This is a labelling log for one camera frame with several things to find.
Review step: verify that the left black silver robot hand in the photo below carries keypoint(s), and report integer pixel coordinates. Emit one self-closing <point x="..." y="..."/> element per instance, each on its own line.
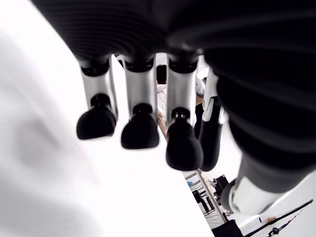
<point x="222" y="37"/>

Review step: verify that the seated person in white shirt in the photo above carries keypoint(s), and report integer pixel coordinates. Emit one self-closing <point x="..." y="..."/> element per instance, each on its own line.
<point x="161" y="96"/>

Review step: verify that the metal shelf with equipment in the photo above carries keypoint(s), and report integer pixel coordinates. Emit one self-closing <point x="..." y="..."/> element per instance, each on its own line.
<point x="209" y="195"/>

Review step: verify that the black tripod pole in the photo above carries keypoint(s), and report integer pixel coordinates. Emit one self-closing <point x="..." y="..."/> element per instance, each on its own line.
<point x="291" y="212"/>

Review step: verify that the black chair back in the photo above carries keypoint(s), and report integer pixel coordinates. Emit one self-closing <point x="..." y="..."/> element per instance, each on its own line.
<point x="227" y="229"/>

